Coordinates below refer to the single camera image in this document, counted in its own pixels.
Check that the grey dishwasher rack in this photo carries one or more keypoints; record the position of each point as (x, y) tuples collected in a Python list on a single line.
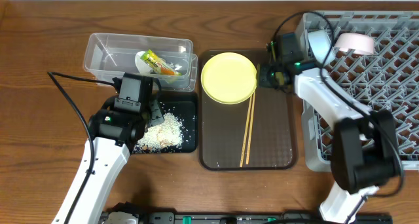
[(388, 79)]

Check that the wooden chopstick left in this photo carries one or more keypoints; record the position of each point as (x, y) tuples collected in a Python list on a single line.
[(246, 131)]

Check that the wooden chopstick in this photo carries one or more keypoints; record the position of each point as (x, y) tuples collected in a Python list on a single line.
[(250, 128), (246, 131)]

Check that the yellow plate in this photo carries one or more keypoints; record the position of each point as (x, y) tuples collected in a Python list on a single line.
[(229, 78)]

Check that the black waste tray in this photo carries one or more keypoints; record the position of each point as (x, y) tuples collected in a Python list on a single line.
[(184, 107)]

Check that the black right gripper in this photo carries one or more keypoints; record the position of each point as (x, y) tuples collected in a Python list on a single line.
[(265, 78)]

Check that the clear plastic bin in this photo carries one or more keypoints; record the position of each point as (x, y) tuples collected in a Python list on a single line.
[(110, 55)]

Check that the light blue bowl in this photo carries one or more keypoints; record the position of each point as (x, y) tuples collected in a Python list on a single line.
[(320, 44)]

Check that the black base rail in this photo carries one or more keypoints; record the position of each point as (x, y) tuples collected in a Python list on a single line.
[(130, 213)]

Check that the pink bowl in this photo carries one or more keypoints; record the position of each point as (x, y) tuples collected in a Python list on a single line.
[(361, 44)]

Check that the wooden chopstick right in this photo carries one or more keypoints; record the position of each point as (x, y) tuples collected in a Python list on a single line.
[(250, 128)]

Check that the white tissue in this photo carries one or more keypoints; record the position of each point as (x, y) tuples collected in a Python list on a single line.
[(142, 66)]

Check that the green snack wrapper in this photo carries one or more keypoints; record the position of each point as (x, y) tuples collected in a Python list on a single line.
[(157, 64)]

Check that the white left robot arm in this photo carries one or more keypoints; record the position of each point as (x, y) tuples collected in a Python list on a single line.
[(112, 133)]

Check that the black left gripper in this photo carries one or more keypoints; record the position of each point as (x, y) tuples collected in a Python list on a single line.
[(154, 114)]

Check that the brown serving tray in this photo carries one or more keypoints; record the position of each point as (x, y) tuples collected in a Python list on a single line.
[(273, 143)]

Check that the rice and food scraps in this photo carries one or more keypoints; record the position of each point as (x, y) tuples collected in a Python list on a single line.
[(167, 135)]

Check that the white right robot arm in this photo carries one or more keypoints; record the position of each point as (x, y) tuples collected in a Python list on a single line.
[(364, 152)]

